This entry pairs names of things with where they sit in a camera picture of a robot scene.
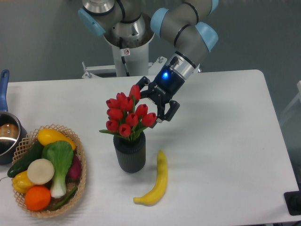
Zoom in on woven wicker basket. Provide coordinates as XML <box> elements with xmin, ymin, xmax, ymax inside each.
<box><xmin>8</xmin><ymin>124</ymin><xmax>86</xmax><ymax>218</ymax></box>

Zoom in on yellow squash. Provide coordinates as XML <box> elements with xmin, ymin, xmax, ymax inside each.
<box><xmin>37</xmin><ymin>129</ymin><xmax>77</xmax><ymax>150</ymax></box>

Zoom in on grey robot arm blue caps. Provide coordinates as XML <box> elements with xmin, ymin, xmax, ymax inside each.
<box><xmin>78</xmin><ymin>0</ymin><xmax>218</xmax><ymax>122</ymax></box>

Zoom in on yellow bell pepper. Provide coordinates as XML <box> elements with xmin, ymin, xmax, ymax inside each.
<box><xmin>12</xmin><ymin>171</ymin><xmax>35</xmax><ymax>194</ymax></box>

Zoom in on green bok choy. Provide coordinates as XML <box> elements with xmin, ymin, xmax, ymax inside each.
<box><xmin>42</xmin><ymin>141</ymin><xmax>73</xmax><ymax>198</ymax></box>

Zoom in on cream round radish slice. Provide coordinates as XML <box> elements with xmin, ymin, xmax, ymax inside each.
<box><xmin>27</xmin><ymin>159</ymin><xmax>55</xmax><ymax>185</ymax></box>

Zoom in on red tulip bouquet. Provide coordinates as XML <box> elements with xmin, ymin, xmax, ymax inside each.
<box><xmin>99</xmin><ymin>85</ymin><xmax>157</xmax><ymax>143</ymax></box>

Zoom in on yellow banana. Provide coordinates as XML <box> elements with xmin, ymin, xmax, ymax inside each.
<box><xmin>133</xmin><ymin>150</ymin><xmax>168</xmax><ymax>206</ymax></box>

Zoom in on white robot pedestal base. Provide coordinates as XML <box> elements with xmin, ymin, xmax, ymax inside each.
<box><xmin>82</xmin><ymin>42</ymin><xmax>167</xmax><ymax>79</ymax></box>

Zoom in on dark grey ribbed vase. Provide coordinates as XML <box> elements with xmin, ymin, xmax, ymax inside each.
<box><xmin>113</xmin><ymin>132</ymin><xmax>146</xmax><ymax>173</ymax></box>

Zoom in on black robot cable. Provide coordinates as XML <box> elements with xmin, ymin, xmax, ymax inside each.
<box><xmin>119</xmin><ymin>36</ymin><xmax>130</xmax><ymax>77</ymax></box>

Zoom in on dark green cucumber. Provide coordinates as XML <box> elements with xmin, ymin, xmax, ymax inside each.
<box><xmin>7</xmin><ymin>140</ymin><xmax>44</xmax><ymax>178</ymax></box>

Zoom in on green bean pod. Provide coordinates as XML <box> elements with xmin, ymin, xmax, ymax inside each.
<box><xmin>50</xmin><ymin>187</ymin><xmax>78</xmax><ymax>211</ymax></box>

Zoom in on orange fruit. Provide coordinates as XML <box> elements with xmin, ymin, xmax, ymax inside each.
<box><xmin>25</xmin><ymin>186</ymin><xmax>51</xmax><ymax>211</ymax></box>

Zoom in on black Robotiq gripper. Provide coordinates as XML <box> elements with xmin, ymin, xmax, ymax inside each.
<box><xmin>135</xmin><ymin>51</ymin><xmax>196</xmax><ymax>128</ymax></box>

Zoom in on black device at table edge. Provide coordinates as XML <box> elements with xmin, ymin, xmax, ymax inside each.
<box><xmin>284</xmin><ymin>191</ymin><xmax>301</xmax><ymax>216</ymax></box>

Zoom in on purple sweet potato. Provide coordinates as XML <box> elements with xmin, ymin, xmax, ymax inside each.
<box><xmin>68</xmin><ymin>155</ymin><xmax>82</xmax><ymax>180</ymax></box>

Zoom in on blue handled saucepan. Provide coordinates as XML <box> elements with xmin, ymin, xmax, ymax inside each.
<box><xmin>0</xmin><ymin>69</ymin><xmax>27</xmax><ymax>165</ymax></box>

